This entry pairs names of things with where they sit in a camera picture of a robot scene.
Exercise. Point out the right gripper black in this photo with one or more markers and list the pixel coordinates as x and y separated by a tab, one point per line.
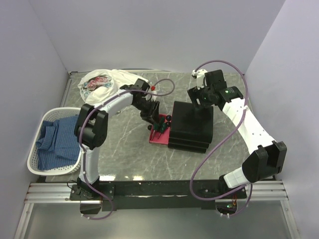
195	93

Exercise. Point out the green stubby screwdriver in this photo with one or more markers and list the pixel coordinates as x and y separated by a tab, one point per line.
156	127

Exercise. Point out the green long screwdriver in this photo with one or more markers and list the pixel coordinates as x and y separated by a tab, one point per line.
161	121

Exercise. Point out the white floral t-shirt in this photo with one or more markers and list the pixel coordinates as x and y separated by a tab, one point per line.
100	84

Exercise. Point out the pink bottom drawer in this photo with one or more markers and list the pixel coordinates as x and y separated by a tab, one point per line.
163	140

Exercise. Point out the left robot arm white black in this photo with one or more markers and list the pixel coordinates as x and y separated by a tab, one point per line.
92	124

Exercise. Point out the aluminium rail frame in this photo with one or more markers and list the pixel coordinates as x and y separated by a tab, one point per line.
60	192

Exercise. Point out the white laundry basket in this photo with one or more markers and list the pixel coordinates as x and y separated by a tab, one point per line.
32	162

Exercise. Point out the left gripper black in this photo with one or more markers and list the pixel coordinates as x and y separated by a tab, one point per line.
152	115

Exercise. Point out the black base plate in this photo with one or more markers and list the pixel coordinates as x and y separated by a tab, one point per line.
124	195

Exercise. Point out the blue checked shirt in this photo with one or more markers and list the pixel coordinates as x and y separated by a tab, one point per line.
57	145

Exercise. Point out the black drawer cabinet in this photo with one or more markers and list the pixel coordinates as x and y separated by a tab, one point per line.
191	128

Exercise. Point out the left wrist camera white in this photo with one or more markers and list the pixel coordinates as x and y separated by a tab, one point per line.
153	90

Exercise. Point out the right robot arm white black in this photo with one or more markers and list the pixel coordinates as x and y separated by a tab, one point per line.
266	156

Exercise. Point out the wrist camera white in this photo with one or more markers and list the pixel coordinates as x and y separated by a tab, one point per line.
199	76
153	90

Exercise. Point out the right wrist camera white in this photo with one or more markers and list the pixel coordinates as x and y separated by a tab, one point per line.
199	76

